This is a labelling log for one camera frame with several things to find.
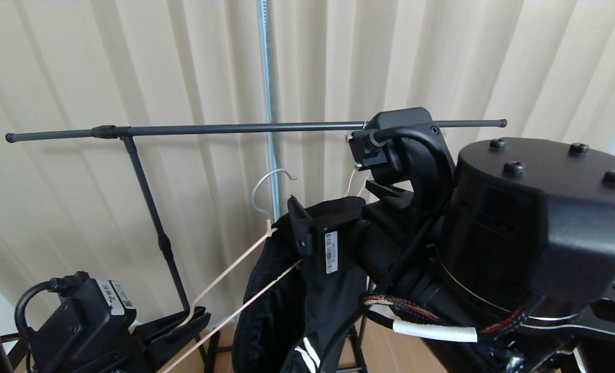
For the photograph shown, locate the beige curtain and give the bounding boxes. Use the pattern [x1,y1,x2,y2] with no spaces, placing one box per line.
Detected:
[0,0,615,332]

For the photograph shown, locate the pink clothes hanger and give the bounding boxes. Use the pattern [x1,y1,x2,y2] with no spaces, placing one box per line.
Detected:
[345,168,371,198]
[158,168,303,373]

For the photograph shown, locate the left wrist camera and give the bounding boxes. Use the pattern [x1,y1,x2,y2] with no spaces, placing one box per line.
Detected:
[31,272,137,363]

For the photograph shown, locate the black clothes rack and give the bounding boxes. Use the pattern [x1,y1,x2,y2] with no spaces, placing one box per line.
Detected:
[5,119,507,373]

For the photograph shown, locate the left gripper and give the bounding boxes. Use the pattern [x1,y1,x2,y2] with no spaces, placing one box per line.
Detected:
[75,307,212,373]

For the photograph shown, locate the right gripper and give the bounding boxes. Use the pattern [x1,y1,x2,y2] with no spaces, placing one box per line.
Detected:
[287,196,443,296]

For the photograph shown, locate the black shorts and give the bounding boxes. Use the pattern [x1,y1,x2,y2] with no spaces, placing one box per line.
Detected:
[231,197,375,373]

